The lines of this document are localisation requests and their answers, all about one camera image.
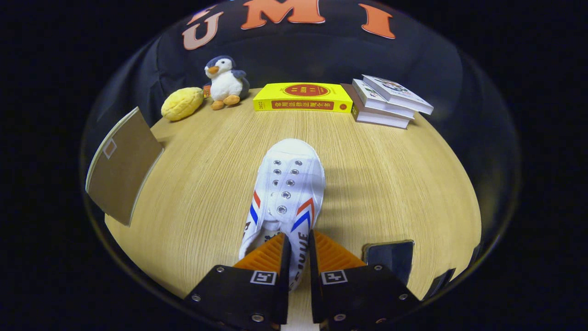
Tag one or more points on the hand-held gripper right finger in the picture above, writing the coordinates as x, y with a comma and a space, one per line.
316, 294

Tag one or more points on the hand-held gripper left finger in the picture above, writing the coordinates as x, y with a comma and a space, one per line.
284, 285

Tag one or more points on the white canvas shoe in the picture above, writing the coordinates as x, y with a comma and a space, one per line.
289, 179

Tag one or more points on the brown fabric storage box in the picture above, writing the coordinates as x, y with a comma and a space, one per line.
121, 170

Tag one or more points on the black smartphone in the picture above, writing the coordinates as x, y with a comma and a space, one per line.
390, 257

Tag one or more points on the brown cover book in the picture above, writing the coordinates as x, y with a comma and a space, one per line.
379, 118

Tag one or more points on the thick yellow book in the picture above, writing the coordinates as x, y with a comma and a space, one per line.
303, 99

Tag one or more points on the white paperback book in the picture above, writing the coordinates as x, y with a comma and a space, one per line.
376, 101

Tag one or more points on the yellow round plush toy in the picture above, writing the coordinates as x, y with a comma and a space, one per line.
182, 104

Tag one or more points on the penguin plush toy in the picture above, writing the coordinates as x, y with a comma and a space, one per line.
225, 85

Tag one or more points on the white illustrated cover book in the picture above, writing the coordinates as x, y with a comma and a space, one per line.
399, 94

